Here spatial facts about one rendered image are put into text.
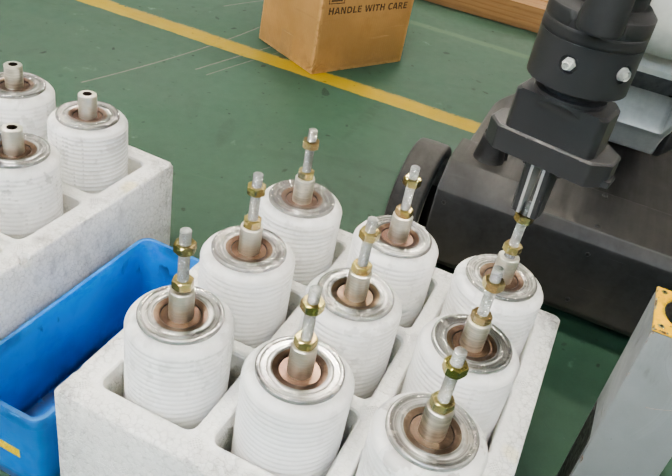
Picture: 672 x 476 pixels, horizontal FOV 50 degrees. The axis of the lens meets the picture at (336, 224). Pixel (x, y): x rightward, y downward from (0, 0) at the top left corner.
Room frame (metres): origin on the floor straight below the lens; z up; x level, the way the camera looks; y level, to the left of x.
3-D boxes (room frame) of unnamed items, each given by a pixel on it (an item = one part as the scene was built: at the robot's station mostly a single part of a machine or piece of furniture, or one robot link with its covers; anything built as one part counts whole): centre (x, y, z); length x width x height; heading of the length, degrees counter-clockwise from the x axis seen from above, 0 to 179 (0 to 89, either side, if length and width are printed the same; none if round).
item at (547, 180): (0.61, -0.19, 0.37); 0.03 x 0.02 x 0.06; 151
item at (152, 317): (0.47, 0.12, 0.25); 0.08 x 0.08 x 0.01
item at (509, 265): (0.62, -0.18, 0.26); 0.02 x 0.02 x 0.03
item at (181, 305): (0.47, 0.12, 0.26); 0.02 x 0.02 x 0.03
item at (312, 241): (0.69, 0.04, 0.16); 0.10 x 0.10 x 0.18
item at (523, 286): (0.62, -0.18, 0.25); 0.08 x 0.08 x 0.01
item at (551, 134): (0.62, -0.18, 0.46); 0.13 x 0.10 x 0.12; 61
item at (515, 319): (0.62, -0.18, 0.16); 0.10 x 0.10 x 0.18
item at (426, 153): (1.00, -0.12, 0.10); 0.20 x 0.05 x 0.20; 163
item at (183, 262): (0.47, 0.12, 0.30); 0.01 x 0.01 x 0.08
